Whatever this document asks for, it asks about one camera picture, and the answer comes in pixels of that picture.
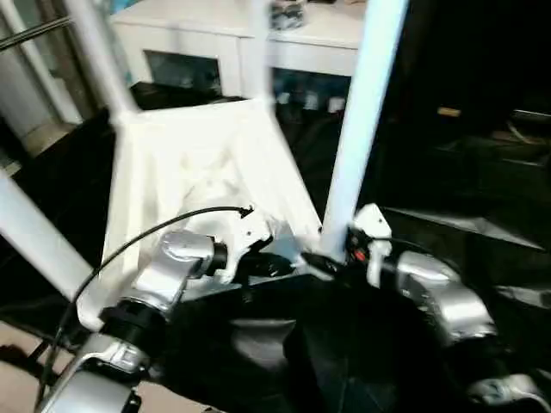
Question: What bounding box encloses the grey metal rod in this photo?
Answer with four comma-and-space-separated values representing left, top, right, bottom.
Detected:
0, 16, 72, 52

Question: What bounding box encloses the white upright pipe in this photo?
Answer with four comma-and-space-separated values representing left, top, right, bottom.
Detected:
3, 0, 83, 124

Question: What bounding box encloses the grey curtain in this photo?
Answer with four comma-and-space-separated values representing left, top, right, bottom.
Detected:
40, 0, 130, 114

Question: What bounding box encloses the white cabinet with glass doors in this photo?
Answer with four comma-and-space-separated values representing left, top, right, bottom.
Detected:
109, 0, 365, 114

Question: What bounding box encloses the black folding table frame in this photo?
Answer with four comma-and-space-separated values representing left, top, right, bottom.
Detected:
0, 339, 61, 384

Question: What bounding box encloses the black backdrop cloth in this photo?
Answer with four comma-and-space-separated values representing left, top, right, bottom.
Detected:
365, 0, 551, 143

